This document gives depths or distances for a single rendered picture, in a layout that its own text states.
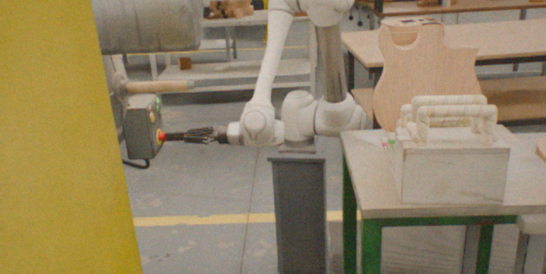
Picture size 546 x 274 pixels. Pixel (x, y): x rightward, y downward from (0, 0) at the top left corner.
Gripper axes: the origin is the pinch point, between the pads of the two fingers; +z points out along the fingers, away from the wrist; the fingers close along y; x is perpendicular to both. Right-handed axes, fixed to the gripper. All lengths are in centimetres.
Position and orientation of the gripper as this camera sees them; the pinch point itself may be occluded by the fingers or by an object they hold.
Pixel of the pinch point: (175, 136)
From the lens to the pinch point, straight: 179.1
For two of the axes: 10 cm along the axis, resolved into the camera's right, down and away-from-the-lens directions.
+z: -10.0, 0.4, 0.5
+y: 0.3, -3.6, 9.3
